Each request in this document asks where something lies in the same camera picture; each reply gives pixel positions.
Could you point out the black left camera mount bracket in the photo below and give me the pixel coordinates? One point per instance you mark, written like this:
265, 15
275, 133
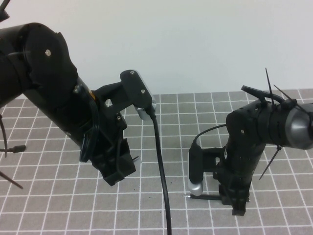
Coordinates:
132, 90

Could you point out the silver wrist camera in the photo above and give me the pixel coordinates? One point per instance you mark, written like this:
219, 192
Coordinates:
144, 113
195, 189

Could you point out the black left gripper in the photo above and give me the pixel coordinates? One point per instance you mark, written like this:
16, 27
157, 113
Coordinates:
110, 132

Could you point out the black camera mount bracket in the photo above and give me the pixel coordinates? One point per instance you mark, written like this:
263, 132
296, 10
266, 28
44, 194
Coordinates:
132, 90
210, 156

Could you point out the black pen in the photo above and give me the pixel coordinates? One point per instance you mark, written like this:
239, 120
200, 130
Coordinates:
205, 196

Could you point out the long black zip tie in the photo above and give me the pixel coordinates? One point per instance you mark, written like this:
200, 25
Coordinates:
12, 182

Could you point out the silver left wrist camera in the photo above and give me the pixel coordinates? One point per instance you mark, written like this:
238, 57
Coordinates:
144, 113

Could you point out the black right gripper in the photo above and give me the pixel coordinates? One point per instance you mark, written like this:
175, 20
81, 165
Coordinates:
237, 176

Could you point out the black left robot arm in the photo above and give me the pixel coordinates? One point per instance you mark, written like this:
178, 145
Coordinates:
44, 61

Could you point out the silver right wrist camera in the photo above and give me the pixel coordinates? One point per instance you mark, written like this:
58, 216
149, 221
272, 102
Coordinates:
195, 189

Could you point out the black right camera mount bracket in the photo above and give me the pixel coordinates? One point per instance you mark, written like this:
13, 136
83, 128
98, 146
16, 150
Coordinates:
210, 156

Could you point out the grey grid mat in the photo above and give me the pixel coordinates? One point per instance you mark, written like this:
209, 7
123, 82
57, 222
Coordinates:
195, 110

